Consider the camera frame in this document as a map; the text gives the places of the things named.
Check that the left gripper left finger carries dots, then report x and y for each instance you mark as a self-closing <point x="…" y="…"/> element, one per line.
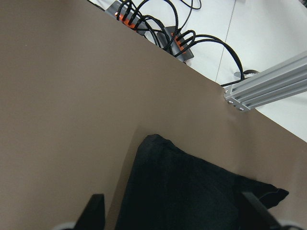
<point x="93" y="216"/>

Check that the orange black usb hub near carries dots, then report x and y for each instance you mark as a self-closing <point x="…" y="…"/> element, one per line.
<point x="124" y="12"/>

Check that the orange black usb hub far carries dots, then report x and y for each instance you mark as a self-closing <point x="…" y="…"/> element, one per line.
<point x="177" y="45"/>

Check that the orange black usb hub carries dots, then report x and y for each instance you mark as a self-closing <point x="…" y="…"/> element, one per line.
<point x="124" y="12"/>
<point x="177" y="45"/>

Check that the aluminium frame post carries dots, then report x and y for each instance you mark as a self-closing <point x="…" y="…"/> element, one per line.
<point x="283" y="80"/>

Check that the black graphic t-shirt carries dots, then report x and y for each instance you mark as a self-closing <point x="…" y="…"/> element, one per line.
<point x="169" y="189"/>

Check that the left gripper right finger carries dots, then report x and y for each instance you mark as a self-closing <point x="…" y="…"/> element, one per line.
<point x="254" y="215"/>

